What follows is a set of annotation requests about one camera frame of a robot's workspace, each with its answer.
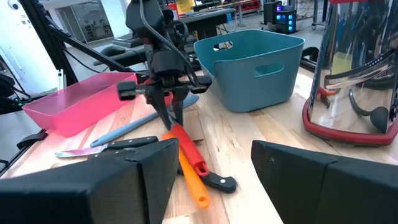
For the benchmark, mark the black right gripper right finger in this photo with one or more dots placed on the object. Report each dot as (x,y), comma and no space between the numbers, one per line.
(326,193)

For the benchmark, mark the black keyboard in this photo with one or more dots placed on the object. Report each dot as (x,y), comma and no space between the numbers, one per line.
(127,40)

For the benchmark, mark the pink plastic tray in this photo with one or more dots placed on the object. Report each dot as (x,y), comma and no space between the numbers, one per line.
(77,102)

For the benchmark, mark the orange spatula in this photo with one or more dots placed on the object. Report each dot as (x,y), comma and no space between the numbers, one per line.
(194,183)

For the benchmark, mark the white dome security camera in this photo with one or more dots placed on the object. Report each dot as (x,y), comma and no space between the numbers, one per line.
(14,4)

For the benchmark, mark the computer tower blue lights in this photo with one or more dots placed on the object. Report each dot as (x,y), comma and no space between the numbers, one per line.
(286,18)

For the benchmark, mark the grey-blue serving spoon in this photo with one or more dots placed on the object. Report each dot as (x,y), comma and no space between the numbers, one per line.
(124,130)

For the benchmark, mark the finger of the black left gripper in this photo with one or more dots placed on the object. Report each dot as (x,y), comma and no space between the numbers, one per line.
(179,105)
(160,105)

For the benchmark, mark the teal plastic bin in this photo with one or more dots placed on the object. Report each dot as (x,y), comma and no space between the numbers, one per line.
(248,87)

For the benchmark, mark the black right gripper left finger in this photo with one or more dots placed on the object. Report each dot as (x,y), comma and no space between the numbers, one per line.
(77,193)

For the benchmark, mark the black computer mouse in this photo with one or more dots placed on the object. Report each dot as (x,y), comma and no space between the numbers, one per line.
(112,50)

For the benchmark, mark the red spatula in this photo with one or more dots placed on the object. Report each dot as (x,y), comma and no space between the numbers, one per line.
(189,149)

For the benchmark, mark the steel box grater red trim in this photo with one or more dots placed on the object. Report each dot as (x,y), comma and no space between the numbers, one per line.
(351,77)

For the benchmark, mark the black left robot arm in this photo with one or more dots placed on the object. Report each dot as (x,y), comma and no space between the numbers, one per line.
(149,15)

